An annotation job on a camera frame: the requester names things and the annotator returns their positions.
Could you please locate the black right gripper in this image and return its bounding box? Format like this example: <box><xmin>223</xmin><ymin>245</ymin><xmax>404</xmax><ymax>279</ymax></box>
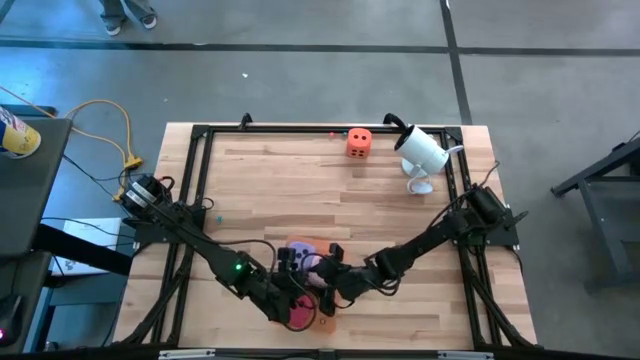
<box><xmin>318</xmin><ymin>257</ymin><xmax>374</xmax><ymax>318</ymax></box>

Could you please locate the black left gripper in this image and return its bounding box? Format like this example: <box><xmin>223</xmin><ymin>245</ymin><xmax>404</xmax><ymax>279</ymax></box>
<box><xmin>249</xmin><ymin>272</ymin><xmax>306</xmax><ymax>325</ymax></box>

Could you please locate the orange translucent plastic bin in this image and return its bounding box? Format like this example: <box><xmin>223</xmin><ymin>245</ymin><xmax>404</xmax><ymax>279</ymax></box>
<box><xmin>272</xmin><ymin>234</ymin><xmax>346</xmax><ymax>335</ymax></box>

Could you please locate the pink foam die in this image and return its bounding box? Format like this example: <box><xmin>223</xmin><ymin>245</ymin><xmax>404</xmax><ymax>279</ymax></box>
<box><xmin>304</xmin><ymin>269</ymin><xmax>329</xmax><ymax>290</ymax></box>

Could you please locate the red foam die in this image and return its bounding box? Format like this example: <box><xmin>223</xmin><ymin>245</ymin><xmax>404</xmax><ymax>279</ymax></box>
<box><xmin>288</xmin><ymin>293</ymin><xmax>318</xmax><ymax>331</ymax></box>

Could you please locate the purple foam die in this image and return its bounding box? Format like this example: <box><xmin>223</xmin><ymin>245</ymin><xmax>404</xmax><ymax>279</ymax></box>
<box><xmin>288</xmin><ymin>241</ymin><xmax>317</xmax><ymax>271</ymax></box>

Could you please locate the orange foam die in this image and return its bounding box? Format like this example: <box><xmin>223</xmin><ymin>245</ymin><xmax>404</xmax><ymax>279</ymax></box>
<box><xmin>346</xmin><ymin>127</ymin><xmax>374</xmax><ymax>160</ymax></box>

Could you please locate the white cardboard box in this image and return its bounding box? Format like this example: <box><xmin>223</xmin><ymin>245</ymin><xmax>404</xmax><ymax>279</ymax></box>
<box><xmin>49</xmin><ymin>217</ymin><xmax>124</xmax><ymax>277</ymax></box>

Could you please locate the black diagonal bar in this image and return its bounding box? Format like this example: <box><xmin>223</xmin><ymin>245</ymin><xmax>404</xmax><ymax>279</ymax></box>
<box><xmin>32</xmin><ymin>223</ymin><xmax>134</xmax><ymax>277</ymax></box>

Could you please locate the dark grey side table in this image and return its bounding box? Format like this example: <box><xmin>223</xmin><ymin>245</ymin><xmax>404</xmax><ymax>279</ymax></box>
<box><xmin>0</xmin><ymin>117</ymin><xmax>74</xmax><ymax>259</ymax></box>

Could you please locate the black computer mouse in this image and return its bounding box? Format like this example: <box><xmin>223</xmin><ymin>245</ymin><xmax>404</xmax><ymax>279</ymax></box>
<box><xmin>0</xmin><ymin>294</ymin><xmax>24</xmax><ymax>347</ymax></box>

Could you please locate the black metal stand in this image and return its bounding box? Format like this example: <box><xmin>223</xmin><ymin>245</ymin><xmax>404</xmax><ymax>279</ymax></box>
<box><xmin>549</xmin><ymin>135</ymin><xmax>640</xmax><ymax>291</ymax></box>

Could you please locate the yellow and blue can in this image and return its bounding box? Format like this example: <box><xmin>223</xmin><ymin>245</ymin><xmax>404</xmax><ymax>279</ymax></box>
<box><xmin>0</xmin><ymin>105</ymin><xmax>43</xmax><ymax>160</ymax></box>

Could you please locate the person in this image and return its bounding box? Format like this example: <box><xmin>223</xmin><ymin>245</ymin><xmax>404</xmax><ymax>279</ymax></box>
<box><xmin>98</xmin><ymin>0</ymin><xmax>159</xmax><ymax>38</ymax></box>

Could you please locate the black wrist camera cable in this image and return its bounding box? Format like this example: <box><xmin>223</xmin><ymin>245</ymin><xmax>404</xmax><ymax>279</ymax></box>
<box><xmin>279</xmin><ymin>269</ymin><xmax>320</xmax><ymax>332</ymax></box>

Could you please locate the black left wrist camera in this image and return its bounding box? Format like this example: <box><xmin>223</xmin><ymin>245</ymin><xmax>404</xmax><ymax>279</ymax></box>
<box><xmin>277</xmin><ymin>246</ymin><xmax>298</xmax><ymax>274</ymax></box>

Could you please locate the silver metal bracket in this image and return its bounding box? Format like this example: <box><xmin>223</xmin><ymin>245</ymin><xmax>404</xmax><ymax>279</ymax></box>
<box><xmin>437</xmin><ymin>350</ymin><xmax>495</xmax><ymax>360</ymax></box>
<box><xmin>158</xmin><ymin>349</ymin><xmax>216</xmax><ymax>360</ymax></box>

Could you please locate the black aluminium table frame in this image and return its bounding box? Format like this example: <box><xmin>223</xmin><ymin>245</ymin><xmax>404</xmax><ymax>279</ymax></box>
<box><xmin>112</xmin><ymin>122</ymin><xmax>539</xmax><ymax>351</ymax></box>

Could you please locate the white security camera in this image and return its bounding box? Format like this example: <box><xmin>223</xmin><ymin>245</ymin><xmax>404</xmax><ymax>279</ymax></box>
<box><xmin>393</xmin><ymin>124</ymin><xmax>465</xmax><ymax>196</ymax></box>

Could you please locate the yellow cable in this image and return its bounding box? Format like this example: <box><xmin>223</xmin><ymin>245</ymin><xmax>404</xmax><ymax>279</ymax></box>
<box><xmin>0</xmin><ymin>84</ymin><xmax>146</xmax><ymax>204</ymax></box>

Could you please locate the black security camera cable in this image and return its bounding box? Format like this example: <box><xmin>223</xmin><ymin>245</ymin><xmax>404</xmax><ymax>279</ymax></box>
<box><xmin>382</xmin><ymin>112</ymin><xmax>410</xmax><ymax>134</ymax></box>

